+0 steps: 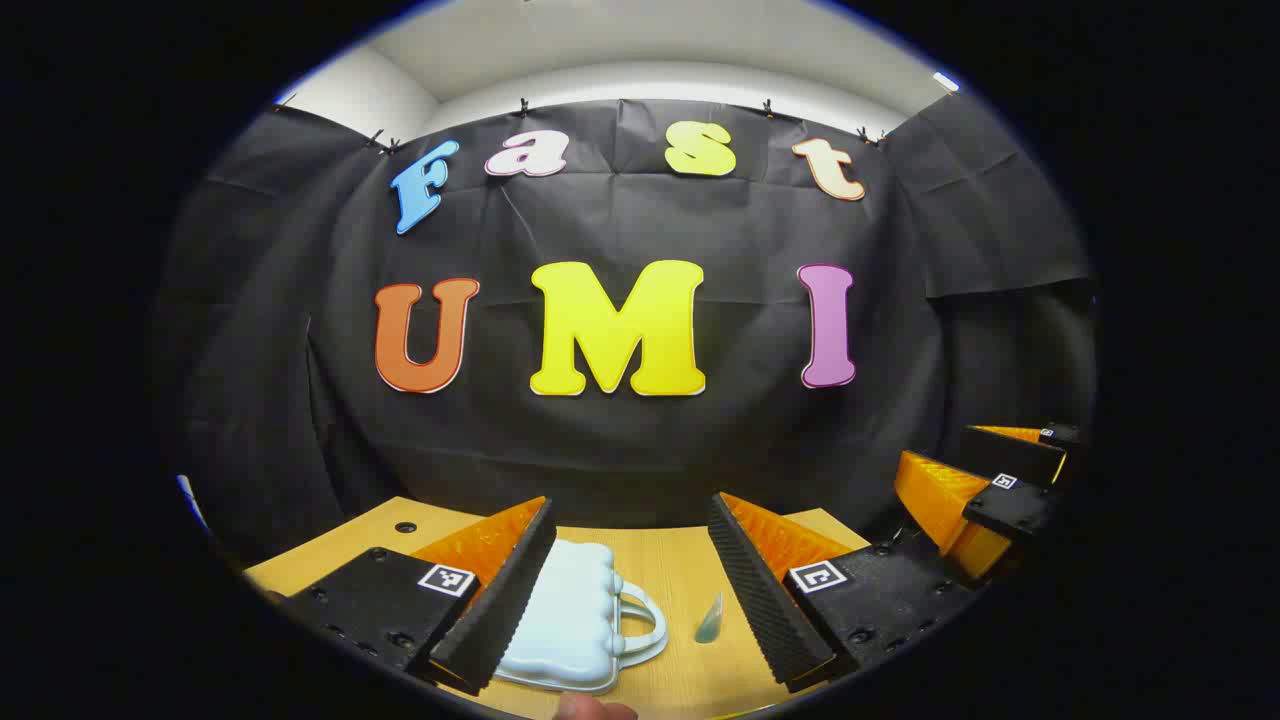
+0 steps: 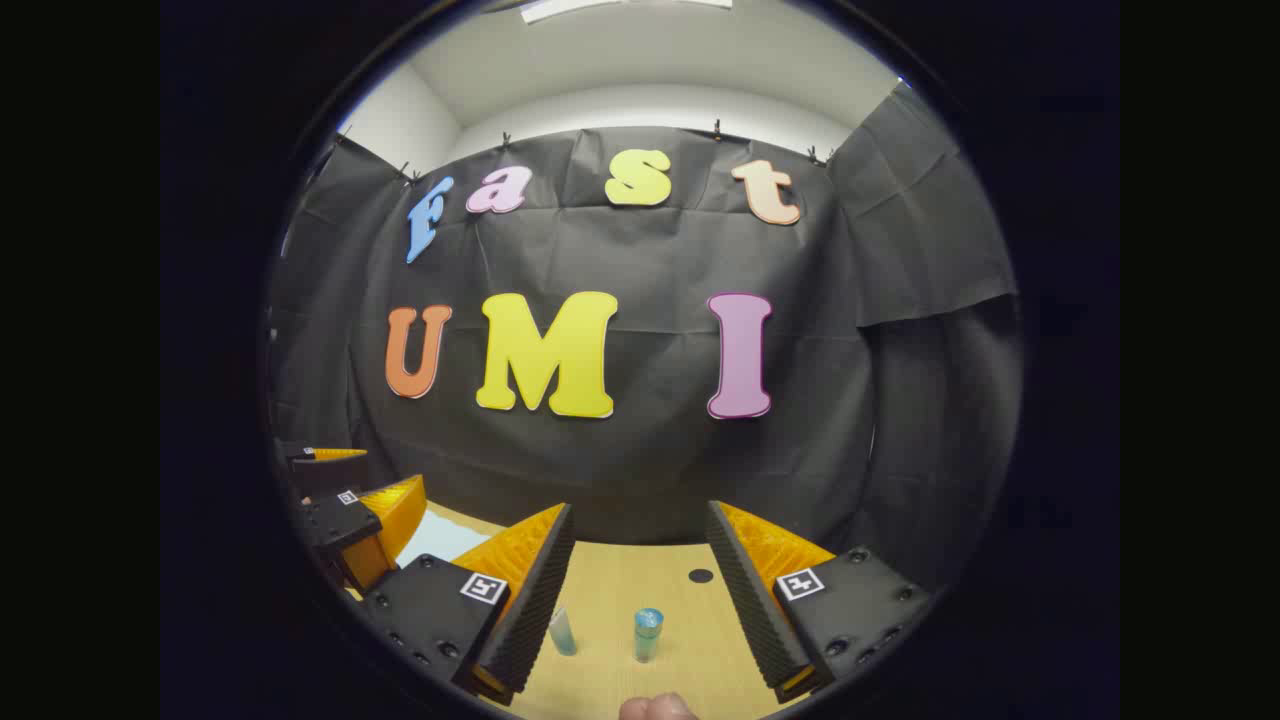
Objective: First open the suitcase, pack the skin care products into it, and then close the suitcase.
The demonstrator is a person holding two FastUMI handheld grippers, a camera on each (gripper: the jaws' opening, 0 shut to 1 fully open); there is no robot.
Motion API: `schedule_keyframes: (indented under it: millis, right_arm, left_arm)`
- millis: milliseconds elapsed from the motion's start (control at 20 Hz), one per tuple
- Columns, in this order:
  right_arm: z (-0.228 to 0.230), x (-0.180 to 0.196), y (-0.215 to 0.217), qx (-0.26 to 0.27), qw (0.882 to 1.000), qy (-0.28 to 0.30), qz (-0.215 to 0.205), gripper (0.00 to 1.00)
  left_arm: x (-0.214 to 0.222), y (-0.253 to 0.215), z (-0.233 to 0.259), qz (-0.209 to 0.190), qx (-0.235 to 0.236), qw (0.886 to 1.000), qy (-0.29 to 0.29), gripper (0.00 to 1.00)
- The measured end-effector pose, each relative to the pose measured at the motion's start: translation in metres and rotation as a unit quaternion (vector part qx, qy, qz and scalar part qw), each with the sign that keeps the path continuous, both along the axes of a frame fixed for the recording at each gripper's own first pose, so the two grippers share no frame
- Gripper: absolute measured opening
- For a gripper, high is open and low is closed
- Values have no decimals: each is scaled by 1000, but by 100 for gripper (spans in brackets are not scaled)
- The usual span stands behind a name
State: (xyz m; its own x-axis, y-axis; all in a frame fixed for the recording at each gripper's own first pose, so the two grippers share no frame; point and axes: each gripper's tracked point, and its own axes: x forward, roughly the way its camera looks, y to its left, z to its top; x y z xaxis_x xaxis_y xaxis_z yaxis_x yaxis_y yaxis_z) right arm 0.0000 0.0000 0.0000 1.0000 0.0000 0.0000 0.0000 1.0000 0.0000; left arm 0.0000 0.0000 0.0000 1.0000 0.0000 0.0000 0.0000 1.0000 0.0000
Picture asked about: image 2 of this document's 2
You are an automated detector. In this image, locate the black backdrop cloth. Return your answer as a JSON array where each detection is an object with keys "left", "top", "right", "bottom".
[{"left": 268, "top": 85, "right": 1023, "bottom": 591}]

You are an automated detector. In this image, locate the light blue suitcase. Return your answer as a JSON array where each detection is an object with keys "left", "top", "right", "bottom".
[{"left": 395, "top": 508, "right": 493, "bottom": 569}]

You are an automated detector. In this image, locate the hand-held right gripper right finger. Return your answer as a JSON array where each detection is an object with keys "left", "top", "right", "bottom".
[{"left": 706, "top": 499, "right": 933, "bottom": 705}]

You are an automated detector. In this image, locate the ceiling light panel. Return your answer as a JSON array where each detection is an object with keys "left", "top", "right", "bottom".
[{"left": 518, "top": 0, "right": 734, "bottom": 25}]

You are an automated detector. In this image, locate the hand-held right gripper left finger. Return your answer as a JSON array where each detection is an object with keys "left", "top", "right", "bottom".
[{"left": 362, "top": 502, "right": 577, "bottom": 707}]

